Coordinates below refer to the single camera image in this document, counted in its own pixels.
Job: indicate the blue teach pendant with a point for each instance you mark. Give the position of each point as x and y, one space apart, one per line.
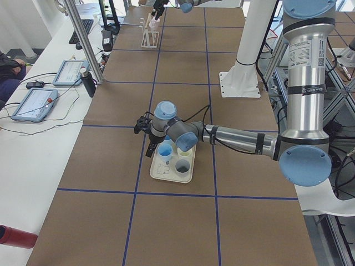
36 105
69 73

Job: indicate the near blue teach pendant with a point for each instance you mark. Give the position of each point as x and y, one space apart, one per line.
36 105

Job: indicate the far blue teach pendant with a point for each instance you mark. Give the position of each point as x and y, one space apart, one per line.
69 73

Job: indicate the pale green plastic cup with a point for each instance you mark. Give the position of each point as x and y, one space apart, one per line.
184 154

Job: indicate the cream plastic tray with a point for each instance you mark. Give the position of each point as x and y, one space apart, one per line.
160 171

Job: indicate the pink plastic cup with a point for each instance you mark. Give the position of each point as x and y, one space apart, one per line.
154 24

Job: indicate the black water bottle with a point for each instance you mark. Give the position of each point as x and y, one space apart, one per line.
87 81

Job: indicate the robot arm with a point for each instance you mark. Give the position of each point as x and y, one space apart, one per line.
302 149
185 5

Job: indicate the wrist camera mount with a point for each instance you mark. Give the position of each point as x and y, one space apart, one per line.
142 123

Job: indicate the white wire cup rack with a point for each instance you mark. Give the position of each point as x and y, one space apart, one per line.
150 38

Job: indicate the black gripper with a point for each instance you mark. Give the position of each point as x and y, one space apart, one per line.
158 6
153 138

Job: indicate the black handheld device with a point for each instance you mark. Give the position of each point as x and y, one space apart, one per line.
35 84

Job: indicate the red water bottle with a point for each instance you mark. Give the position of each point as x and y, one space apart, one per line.
17 238

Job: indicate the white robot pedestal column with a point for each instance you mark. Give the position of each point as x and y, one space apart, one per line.
241 80

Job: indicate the grey plastic cup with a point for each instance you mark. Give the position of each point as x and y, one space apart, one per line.
182 168

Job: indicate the person in black jacket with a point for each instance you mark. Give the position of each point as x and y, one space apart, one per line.
12 72

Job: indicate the white chair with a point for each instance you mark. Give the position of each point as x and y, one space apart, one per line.
320 199

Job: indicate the aluminium frame post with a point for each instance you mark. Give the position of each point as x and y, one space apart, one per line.
83 37

